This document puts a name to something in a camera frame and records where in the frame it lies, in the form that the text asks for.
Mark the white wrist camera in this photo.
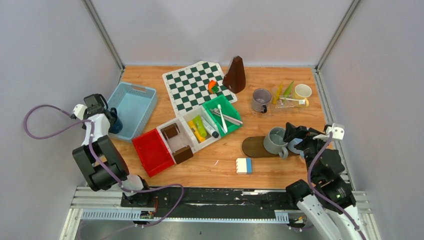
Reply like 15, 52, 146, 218
313, 123, 345, 141
72, 104, 87, 120

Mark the green plastic bin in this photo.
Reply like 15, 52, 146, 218
201, 95, 243, 137

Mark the green toy block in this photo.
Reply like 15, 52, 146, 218
211, 86, 220, 94

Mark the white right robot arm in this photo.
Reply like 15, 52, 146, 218
283, 122, 368, 240

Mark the light blue perforated basket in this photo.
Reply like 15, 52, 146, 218
107, 82, 158, 142

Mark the grey toothbrush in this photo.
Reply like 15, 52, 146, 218
209, 108, 243, 126

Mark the purple mug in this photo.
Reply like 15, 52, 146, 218
252, 88, 272, 103

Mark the white toothbrush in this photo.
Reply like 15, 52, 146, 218
217, 104, 228, 134
279, 97, 310, 107

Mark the cream mug yellow handle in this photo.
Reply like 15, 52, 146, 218
293, 84, 312, 106

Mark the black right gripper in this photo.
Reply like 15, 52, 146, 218
281, 122, 331, 180

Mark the orange toy block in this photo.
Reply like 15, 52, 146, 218
207, 80, 217, 94

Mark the red plastic bin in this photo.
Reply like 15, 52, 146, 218
132, 129, 175, 177

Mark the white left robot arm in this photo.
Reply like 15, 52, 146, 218
72, 93, 153, 207

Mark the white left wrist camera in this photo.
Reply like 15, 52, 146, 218
72, 104, 87, 120

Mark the grey mug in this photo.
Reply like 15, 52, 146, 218
263, 127, 289, 159

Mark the brown wooden metronome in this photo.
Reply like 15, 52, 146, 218
222, 55, 246, 94

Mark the dark wooden oval tray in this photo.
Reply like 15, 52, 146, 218
241, 136, 295, 158

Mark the dark blue mug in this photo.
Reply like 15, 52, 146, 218
108, 107, 123, 134

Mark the green white chessboard mat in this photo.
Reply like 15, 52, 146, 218
162, 60, 238, 117

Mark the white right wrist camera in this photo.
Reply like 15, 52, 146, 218
313, 123, 345, 141

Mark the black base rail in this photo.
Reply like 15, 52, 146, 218
119, 186, 309, 220

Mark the brown wooden block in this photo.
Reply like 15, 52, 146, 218
172, 145, 194, 164
160, 123, 180, 140

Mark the white plastic bin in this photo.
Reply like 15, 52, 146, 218
156, 117, 192, 164

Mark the light blue mug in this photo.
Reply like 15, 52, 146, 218
287, 138, 304, 159

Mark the white blue toy brick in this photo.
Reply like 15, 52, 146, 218
235, 157, 253, 175

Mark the white bin with toothpastes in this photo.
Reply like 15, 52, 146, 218
179, 105, 222, 153

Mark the yellow toothpaste tube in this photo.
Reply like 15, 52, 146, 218
272, 82, 283, 100
187, 120, 206, 143

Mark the white toothpaste tube black cap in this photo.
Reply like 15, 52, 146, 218
200, 116, 220, 139

